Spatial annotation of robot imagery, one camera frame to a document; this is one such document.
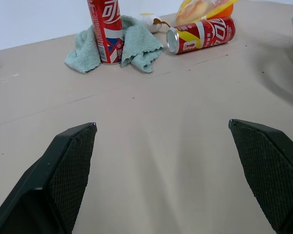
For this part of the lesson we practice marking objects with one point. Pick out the red cola can yellow band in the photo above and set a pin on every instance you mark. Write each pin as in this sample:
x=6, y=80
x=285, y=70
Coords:
x=202, y=35

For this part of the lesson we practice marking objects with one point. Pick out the light green towel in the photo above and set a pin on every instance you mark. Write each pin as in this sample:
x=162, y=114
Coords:
x=139, y=46

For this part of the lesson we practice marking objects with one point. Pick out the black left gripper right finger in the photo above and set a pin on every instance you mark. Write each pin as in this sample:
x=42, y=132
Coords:
x=271, y=170

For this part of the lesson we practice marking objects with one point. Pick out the white duck plush toy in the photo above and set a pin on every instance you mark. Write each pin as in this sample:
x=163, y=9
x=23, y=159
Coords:
x=151, y=21

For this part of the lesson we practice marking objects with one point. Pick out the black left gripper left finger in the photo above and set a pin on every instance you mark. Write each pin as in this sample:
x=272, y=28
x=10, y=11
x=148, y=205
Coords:
x=51, y=185

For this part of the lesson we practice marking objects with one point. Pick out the tall red cola can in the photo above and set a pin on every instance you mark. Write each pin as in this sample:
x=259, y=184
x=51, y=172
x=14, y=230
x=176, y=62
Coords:
x=107, y=29

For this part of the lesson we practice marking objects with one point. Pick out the orange fruit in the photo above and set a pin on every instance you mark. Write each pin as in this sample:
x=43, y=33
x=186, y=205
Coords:
x=225, y=12

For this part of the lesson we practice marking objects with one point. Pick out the yellow bag of bread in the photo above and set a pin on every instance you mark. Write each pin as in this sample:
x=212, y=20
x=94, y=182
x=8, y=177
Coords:
x=197, y=9

